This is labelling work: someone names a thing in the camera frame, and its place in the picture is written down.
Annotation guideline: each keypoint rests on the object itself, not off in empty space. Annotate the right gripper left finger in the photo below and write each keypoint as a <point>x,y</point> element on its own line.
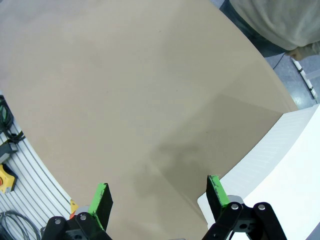
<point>100,207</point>

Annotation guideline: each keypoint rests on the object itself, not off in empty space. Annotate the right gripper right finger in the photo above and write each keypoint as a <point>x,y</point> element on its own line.
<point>215,197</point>

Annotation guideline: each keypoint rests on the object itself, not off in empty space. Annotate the white foam box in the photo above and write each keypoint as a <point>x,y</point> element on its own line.
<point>287,162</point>

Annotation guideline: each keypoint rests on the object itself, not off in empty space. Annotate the grey connector box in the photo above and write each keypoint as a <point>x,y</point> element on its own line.
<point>7,151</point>

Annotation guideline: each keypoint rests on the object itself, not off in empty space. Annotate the small orange plastic part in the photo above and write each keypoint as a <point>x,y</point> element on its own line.
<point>73,206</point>

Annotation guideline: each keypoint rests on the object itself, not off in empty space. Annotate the white slotted mounting platform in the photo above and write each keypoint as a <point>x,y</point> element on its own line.
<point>32,175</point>

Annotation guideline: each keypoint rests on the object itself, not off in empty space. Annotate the yellow emergency stop button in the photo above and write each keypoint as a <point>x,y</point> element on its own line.
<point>7,180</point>

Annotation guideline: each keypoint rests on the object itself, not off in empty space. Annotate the white bar with black bands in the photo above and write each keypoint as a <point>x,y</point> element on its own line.
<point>303,75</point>

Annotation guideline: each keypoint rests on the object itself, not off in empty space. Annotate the person in beige sweater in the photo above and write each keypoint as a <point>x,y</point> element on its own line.
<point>275,20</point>

